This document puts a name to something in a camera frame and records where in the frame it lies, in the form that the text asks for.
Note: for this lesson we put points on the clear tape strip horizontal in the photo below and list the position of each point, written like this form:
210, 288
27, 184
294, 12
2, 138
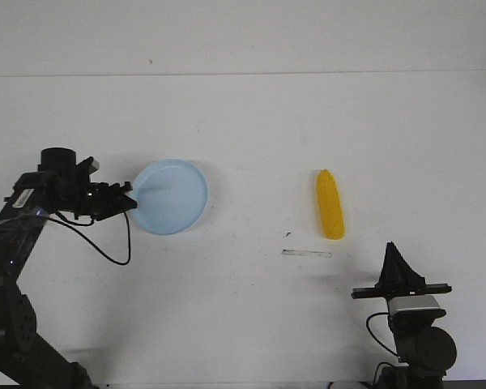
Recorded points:
307, 253

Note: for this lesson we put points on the yellow corn cob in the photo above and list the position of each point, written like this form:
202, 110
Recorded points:
329, 205

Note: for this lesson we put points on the light blue round plate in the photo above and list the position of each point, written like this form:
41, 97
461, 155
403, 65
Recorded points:
171, 195

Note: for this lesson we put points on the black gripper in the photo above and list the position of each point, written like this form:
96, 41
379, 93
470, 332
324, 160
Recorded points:
395, 270
69, 188

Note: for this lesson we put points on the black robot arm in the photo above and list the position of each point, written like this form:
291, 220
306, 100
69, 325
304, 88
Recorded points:
257, 296
25, 356

